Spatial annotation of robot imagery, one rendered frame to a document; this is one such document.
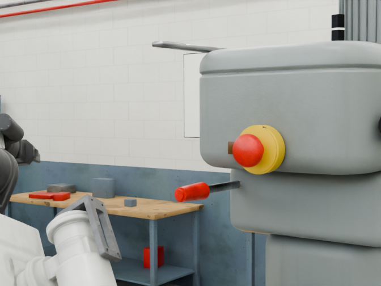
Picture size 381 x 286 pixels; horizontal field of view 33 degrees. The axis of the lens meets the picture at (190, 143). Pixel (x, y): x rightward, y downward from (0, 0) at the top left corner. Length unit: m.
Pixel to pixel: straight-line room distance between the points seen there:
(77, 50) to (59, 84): 0.50
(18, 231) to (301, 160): 0.39
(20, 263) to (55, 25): 7.00
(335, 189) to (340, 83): 0.17
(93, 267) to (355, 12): 0.66
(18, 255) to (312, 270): 0.40
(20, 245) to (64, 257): 0.10
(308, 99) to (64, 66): 6.93
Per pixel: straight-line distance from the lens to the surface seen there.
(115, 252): 0.78
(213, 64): 0.84
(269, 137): 0.76
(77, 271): 0.76
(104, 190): 6.76
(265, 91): 0.79
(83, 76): 7.40
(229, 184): 0.90
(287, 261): 0.95
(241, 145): 0.75
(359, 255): 0.91
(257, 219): 0.92
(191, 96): 6.36
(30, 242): 0.89
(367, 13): 1.15
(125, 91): 6.93
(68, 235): 0.79
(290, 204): 0.89
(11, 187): 0.97
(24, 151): 1.45
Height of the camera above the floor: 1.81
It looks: 3 degrees down
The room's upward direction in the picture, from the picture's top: straight up
